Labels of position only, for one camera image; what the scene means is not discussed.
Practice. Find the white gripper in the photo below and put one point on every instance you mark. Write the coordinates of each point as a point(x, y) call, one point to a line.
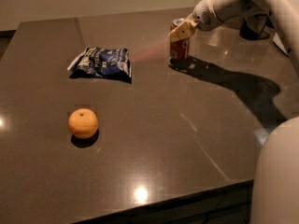
point(203, 17)

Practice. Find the red coke can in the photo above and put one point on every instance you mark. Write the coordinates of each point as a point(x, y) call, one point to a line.
point(180, 49)

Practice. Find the black mesh cup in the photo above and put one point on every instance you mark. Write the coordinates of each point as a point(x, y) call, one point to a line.
point(252, 27)

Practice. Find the blue chip bag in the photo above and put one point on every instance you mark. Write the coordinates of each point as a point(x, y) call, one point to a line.
point(99, 62)

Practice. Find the orange fruit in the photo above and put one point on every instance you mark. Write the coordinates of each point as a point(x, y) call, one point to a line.
point(83, 123)

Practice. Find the dark cabinet drawers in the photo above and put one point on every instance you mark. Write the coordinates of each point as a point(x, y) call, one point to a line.
point(225, 205)

